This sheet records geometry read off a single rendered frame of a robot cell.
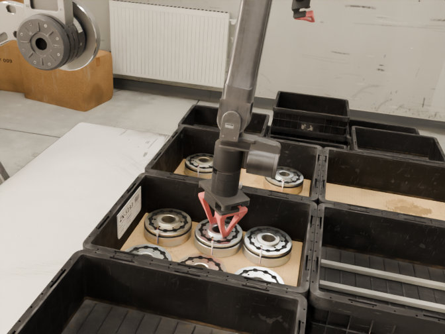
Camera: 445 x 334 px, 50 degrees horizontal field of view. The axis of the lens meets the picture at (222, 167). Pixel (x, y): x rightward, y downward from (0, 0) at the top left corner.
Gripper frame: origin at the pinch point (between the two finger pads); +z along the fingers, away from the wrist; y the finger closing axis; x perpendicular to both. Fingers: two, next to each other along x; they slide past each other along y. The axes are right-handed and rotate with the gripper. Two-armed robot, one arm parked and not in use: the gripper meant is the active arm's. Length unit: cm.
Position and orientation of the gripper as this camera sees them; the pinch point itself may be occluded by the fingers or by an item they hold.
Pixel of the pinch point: (219, 226)
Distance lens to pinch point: 103.1
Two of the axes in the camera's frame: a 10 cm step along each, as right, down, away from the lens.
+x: -8.6, 1.6, -4.9
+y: -5.1, -4.5, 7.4
